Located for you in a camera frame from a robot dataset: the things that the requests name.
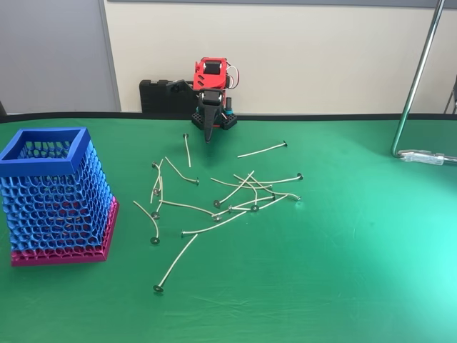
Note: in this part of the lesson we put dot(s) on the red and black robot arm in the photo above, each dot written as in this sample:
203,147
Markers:
210,80

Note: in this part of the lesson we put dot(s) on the green cloth with black rim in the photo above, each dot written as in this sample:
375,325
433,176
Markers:
321,250

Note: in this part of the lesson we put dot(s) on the chrome stand tube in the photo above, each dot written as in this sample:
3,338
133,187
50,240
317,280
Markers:
416,78

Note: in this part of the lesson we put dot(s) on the silver carabiner clip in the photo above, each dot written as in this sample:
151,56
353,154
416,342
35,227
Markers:
421,157

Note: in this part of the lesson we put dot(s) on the black perforated arm base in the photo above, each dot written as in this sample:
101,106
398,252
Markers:
230,123

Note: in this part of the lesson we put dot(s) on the blue and magenta mesh basket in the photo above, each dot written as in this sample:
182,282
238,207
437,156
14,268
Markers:
53,200

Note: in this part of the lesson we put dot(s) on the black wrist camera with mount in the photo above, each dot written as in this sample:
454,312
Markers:
184,85

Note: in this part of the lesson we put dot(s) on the black plastic tool case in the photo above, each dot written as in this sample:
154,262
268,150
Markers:
157,98

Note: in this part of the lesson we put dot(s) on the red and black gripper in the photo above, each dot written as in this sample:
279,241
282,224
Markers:
211,98

